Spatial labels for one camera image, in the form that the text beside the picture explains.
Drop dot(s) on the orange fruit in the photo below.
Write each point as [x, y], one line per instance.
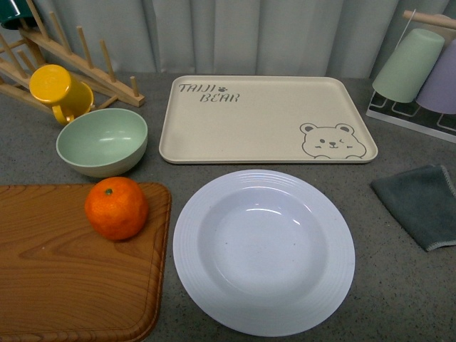
[116, 208]

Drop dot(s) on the grey curtain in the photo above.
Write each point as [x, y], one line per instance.
[340, 39]

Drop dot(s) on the beige bear tray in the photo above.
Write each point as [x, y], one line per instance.
[263, 119]

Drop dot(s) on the white round plate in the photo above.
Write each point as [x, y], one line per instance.
[264, 253]

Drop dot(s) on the wooden cutting board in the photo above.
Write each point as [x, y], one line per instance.
[62, 281]

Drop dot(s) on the wooden dish rack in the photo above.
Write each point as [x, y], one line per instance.
[22, 57]

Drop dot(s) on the green bowl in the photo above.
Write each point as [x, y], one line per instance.
[103, 143]

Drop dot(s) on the white cup rack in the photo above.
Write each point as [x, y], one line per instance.
[411, 115]

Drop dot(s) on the light green cup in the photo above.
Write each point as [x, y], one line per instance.
[408, 67]

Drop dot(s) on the grey folded cloth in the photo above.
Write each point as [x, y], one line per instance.
[423, 202]

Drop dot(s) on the dark green mug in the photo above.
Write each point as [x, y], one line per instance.
[14, 12]

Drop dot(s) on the yellow mug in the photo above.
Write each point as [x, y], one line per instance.
[66, 96]

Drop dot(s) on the purple cup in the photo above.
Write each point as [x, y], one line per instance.
[438, 92]

